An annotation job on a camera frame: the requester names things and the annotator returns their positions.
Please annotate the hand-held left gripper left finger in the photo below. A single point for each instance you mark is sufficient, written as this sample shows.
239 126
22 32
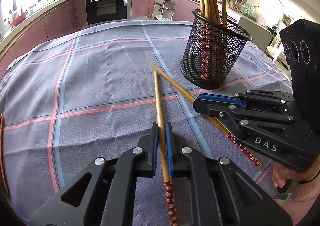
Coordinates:
155 147

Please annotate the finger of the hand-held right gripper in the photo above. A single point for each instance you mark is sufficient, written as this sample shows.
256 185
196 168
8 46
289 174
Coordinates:
215 109
220 98

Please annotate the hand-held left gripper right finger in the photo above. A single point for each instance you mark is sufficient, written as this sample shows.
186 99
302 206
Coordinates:
169 147

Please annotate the black mesh utensil holder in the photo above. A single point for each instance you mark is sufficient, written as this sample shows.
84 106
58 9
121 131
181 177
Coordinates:
191 66

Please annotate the bunch of wooden chopsticks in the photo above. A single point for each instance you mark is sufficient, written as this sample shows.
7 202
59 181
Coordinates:
208 3

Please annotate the person's right forearm pink sleeve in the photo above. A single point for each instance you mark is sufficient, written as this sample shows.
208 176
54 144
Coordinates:
310 187

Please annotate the person's right hand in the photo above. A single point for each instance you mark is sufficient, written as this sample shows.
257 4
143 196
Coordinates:
280 174

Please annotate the white counter unit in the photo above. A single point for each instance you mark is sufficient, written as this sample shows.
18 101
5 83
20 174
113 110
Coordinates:
257 33

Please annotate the grey plaid tablecloth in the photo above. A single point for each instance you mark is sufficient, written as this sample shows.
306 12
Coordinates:
100 78

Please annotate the clear plastic bags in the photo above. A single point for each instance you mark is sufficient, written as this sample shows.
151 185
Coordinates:
252 13

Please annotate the black built-in oven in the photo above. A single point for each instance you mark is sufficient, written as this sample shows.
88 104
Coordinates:
106 7

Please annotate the pink kitchen cabinets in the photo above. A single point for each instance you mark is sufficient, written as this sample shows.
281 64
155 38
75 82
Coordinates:
60 23

